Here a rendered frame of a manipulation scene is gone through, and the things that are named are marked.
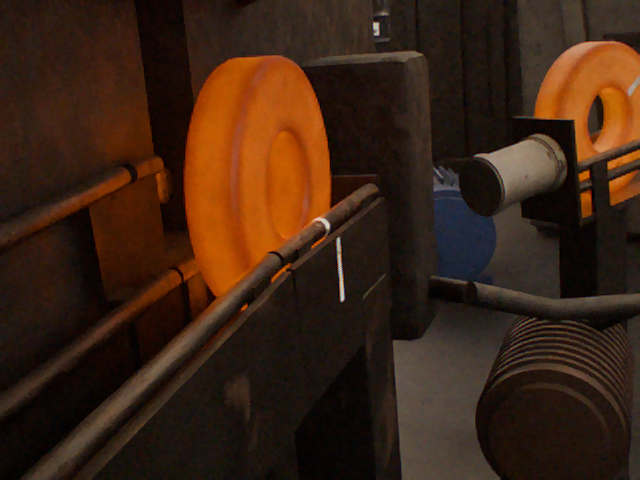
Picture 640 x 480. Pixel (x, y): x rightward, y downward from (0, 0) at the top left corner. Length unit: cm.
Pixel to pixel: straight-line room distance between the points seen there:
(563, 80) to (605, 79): 6
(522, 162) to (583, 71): 12
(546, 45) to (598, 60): 231
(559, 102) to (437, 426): 112
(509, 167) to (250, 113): 42
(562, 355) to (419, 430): 113
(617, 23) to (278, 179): 267
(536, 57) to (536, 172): 241
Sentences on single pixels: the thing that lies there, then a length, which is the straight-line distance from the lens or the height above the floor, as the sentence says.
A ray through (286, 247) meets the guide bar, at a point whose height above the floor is 71.
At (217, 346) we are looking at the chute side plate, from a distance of 42.
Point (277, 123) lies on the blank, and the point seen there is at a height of 78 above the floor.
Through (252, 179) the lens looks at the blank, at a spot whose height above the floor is 75.
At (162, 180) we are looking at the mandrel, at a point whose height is 74.
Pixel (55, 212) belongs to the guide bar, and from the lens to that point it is 47.
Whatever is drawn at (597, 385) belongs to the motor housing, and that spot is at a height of 52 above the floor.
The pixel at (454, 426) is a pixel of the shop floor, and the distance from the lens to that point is 197.
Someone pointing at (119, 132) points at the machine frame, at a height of 78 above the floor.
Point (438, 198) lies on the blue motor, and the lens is 263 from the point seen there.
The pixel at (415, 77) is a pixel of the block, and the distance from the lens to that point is 77.
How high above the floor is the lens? 84
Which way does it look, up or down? 13 degrees down
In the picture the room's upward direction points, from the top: 5 degrees counter-clockwise
